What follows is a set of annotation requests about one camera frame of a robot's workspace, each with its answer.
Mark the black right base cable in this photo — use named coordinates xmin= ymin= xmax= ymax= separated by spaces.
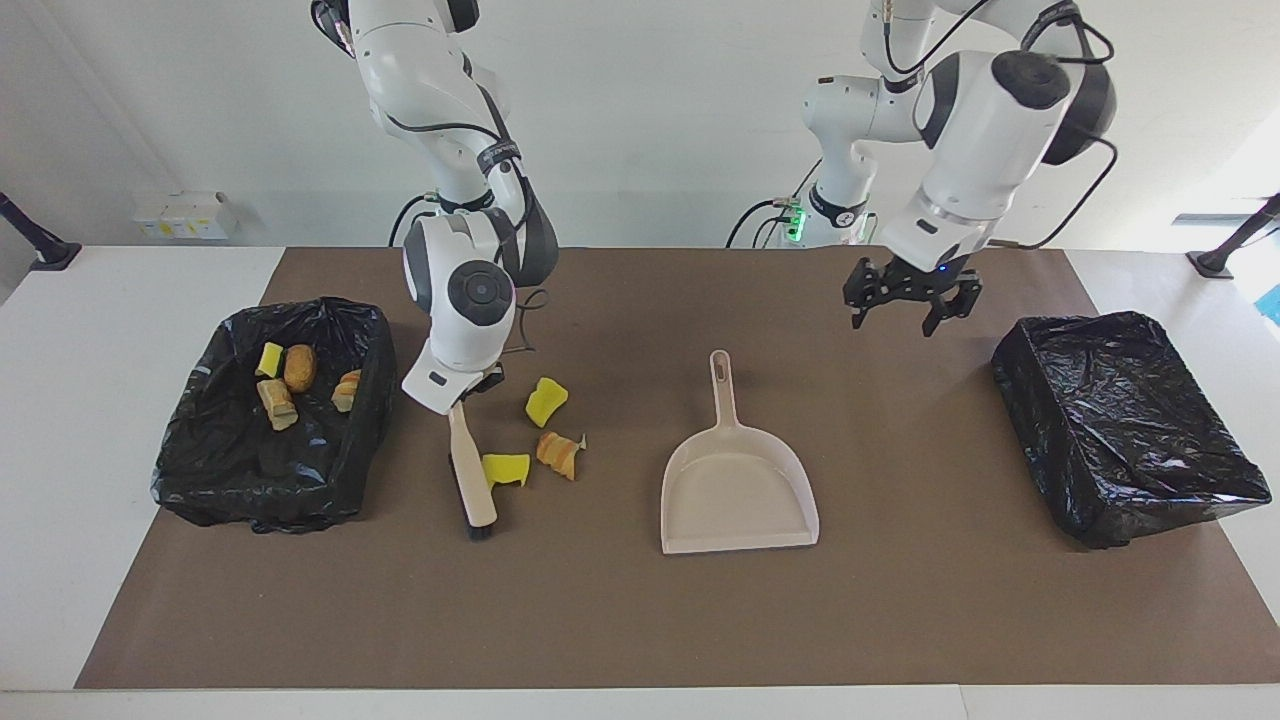
xmin=388 ymin=193 xmax=433 ymax=248

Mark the beige hand brush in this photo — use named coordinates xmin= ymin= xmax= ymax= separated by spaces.
xmin=447 ymin=400 xmax=499 ymax=542

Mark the beige plastic dustpan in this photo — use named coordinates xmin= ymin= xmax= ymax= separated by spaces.
xmin=660 ymin=349 xmax=821 ymax=555

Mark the black camera stand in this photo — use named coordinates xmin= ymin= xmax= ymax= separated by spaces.
xmin=1187 ymin=193 xmax=1280 ymax=279
xmin=0 ymin=192 xmax=83 ymax=272

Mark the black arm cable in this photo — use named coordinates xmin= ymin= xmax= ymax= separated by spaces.
xmin=880 ymin=0 xmax=1119 ymax=251
xmin=330 ymin=0 xmax=553 ymax=357

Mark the brown table mat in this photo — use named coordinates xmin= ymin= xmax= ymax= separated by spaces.
xmin=75 ymin=247 xmax=1280 ymax=691

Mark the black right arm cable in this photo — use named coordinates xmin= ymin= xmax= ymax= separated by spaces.
xmin=330 ymin=0 xmax=553 ymax=357

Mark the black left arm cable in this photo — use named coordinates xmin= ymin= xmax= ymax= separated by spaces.
xmin=880 ymin=0 xmax=1119 ymax=251

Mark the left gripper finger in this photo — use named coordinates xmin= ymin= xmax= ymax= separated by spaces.
xmin=922 ymin=280 xmax=984 ymax=338
xmin=845 ymin=265 xmax=886 ymax=329

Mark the white wall socket box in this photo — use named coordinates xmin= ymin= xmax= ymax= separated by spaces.
xmin=133 ymin=191 xmax=239 ymax=241

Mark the black left base cable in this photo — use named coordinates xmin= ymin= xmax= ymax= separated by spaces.
xmin=727 ymin=150 xmax=831 ymax=249

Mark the black bag lined bin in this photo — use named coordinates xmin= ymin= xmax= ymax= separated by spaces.
xmin=151 ymin=296 xmax=398 ymax=534
xmin=992 ymin=311 xmax=1273 ymax=550

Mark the black base cable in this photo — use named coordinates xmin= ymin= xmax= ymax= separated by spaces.
xmin=727 ymin=150 xmax=831 ymax=249
xmin=388 ymin=193 xmax=433 ymax=248

